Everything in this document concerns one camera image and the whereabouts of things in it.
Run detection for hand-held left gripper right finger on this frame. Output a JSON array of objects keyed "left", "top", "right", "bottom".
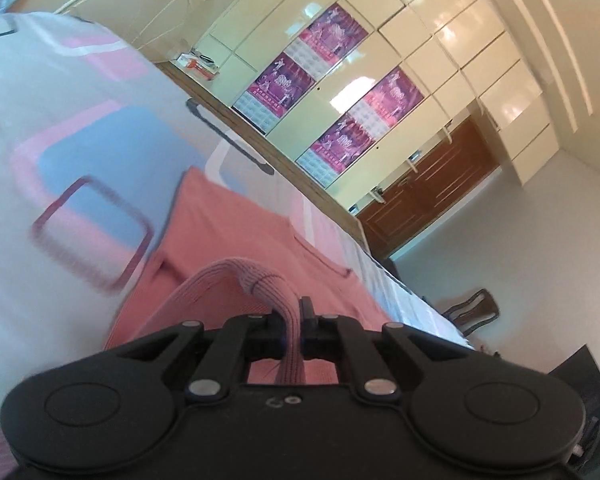
[{"left": 300, "top": 296, "right": 477, "bottom": 397}]

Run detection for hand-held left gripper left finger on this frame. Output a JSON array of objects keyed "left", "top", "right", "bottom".
[{"left": 115, "top": 312, "right": 287, "bottom": 403}]

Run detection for pink long-sleeve sweater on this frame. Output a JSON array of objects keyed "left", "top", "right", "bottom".
[{"left": 102, "top": 166, "right": 397, "bottom": 387}]

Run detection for wooden chair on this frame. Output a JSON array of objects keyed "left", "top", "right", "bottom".
[{"left": 439, "top": 287, "right": 502, "bottom": 337}]

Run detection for brown wooden door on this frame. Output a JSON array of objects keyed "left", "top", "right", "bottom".
[{"left": 355, "top": 111, "right": 504, "bottom": 262}]

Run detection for cream corner shelf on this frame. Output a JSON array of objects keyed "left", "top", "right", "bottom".
[{"left": 349, "top": 119, "right": 457, "bottom": 213}]

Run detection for patterned bed sheet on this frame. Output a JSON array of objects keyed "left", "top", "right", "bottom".
[{"left": 0, "top": 10, "right": 477, "bottom": 480}]

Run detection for cream glossy wardrobe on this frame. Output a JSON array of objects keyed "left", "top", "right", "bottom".
[{"left": 152, "top": 0, "right": 562, "bottom": 242}]

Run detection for purple wall poster calendar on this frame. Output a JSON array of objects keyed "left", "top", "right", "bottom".
[
  {"left": 295, "top": 116, "right": 381, "bottom": 187},
  {"left": 284, "top": 2, "right": 370, "bottom": 69},
  {"left": 352, "top": 66, "right": 426, "bottom": 134},
  {"left": 231, "top": 51, "right": 317, "bottom": 127}
]

